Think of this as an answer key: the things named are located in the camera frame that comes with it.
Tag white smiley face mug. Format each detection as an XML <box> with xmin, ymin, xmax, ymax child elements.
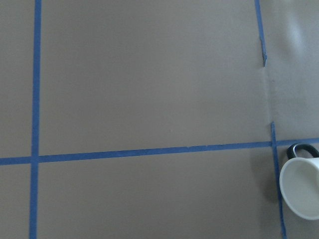
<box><xmin>279</xmin><ymin>143</ymin><xmax>319</xmax><ymax>220</ymax></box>

